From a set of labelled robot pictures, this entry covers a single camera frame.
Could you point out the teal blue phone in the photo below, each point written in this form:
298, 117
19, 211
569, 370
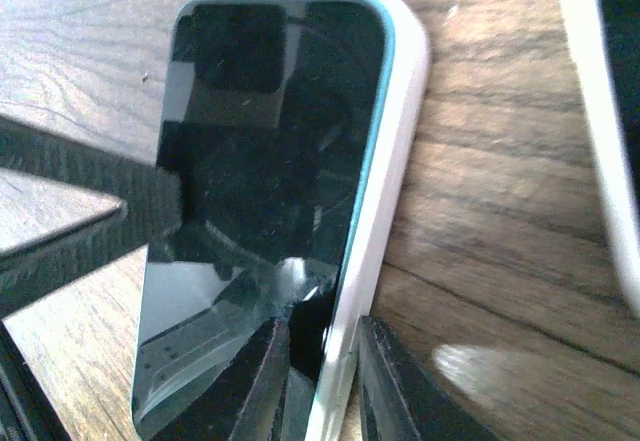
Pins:
270, 116

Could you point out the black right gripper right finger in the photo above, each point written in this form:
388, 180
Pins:
399, 399

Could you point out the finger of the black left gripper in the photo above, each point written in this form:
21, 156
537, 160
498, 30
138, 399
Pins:
151, 207

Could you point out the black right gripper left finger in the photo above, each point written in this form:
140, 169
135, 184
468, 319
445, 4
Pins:
256, 379

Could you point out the white phone case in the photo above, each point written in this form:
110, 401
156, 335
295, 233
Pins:
586, 39
404, 74

